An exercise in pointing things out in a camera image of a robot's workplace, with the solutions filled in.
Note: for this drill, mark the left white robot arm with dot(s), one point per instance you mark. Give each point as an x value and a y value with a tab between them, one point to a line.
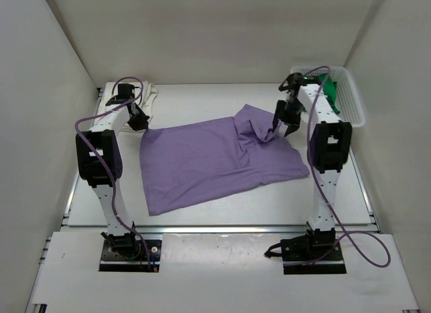
99	158

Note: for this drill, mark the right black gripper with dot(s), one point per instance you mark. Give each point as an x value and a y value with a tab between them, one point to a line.
287	117

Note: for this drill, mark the white plastic basket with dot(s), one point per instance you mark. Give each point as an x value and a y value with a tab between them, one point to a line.
347	97

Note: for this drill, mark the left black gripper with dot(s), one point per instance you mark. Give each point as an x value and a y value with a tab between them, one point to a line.
139	121

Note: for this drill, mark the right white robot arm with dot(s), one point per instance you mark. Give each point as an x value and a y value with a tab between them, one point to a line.
327	138

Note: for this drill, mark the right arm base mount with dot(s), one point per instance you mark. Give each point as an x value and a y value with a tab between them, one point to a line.
313	253

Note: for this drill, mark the cream white t-shirt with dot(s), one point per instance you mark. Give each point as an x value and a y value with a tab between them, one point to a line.
145	103

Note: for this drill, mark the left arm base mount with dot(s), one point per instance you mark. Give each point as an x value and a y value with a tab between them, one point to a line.
127	254

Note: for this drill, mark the green t-shirt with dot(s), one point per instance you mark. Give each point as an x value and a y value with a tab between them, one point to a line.
330	90

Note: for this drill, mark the purple t-shirt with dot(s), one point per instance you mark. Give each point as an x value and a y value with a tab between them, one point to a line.
192	164

